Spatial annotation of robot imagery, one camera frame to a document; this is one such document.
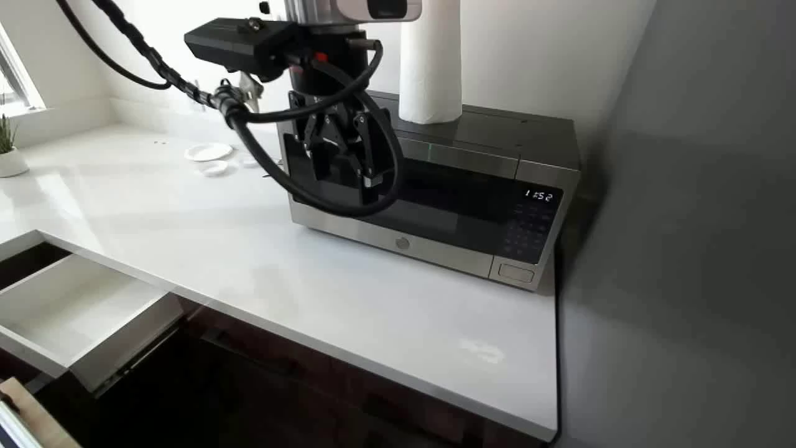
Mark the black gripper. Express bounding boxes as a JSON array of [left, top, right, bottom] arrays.
[[283, 28, 395, 210]]

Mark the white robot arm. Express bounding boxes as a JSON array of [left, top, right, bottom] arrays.
[[283, 0, 424, 217]]

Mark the stainless steel microwave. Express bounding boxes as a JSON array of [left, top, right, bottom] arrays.
[[290, 93, 579, 291]]

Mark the white paper plate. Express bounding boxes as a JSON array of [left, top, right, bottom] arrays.
[[184, 141, 235, 161]]

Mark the white paper towel roll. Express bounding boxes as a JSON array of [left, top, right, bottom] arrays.
[[399, 0, 462, 124]]

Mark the open white drawer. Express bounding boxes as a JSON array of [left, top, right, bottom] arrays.
[[0, 253, 184, 393]]

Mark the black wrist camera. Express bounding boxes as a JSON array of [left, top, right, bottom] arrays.
[[184, 18, 295, 83]]

